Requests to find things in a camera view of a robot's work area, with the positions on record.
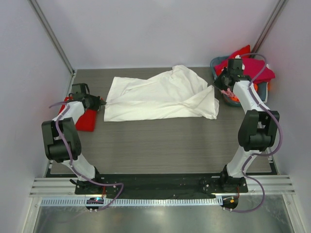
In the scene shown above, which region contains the white printed t shirt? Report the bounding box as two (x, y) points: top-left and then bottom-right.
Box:
(104, 65), (219, 122)

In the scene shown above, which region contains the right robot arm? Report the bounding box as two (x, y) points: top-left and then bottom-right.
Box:
(210, 58), (279, 193)

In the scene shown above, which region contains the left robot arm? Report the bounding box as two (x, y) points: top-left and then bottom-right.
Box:
(41, 83), (106, 194)

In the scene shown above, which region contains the magenta t shirt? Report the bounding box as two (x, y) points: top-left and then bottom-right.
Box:
(214, 57), (276, 84)

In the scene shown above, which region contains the pink t shirt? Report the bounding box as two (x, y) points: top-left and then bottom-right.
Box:
(221, 88), (235, 98)

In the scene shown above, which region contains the grey-blue laundry basket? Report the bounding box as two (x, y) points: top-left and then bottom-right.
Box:
(209, 56), (243, 108)

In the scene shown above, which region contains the folded red t shirt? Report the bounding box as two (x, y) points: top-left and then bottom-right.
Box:
(59, 101), (97, 132)

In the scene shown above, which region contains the orange t shirt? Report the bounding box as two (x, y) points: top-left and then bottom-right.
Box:
(229, 84), (258, 102)

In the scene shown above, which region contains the red t shirt in basket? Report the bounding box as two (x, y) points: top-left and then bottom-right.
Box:
(229, 45), (251, 59)

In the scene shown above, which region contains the grey t shirt in basket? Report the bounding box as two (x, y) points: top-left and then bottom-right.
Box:
(257, 82), (268, 103)

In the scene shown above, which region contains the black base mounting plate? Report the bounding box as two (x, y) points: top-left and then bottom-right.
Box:
(70, 173), (248, 200)

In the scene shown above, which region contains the right aluminium corner post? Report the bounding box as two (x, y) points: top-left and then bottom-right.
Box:
(251, 0), (289, 53)

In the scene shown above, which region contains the aluminium corner post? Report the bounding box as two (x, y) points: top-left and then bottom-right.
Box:
(28, 0), (75, 76)
(251, 0), (289, 53)

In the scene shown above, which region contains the left aluminium corner post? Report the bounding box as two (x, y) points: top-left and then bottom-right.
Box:
(28, 0), (75, 76)

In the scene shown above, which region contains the aluminium frame rail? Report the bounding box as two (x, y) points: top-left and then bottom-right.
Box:
(29, 175), (295, 197)

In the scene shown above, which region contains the slotted white cable duct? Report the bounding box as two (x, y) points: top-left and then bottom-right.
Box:
(40, 196), (223, 207)

